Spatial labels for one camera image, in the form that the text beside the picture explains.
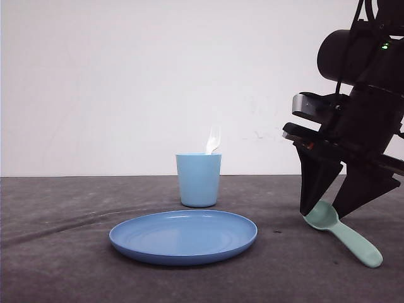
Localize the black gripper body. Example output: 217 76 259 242
283 83 403 175

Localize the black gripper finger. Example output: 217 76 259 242
335 167 400 218
296 146 343 216

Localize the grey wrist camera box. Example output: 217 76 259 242
292 92 350 124

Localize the blue plastic plate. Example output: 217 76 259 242
109 210 258 266

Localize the mint green plastic spoon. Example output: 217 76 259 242
303 200 383 268

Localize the white plastic fork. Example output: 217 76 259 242
205 126 221 155

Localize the light blue plastic cup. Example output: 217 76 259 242
175 153 222 208

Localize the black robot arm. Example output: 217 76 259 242
283 1 403 217

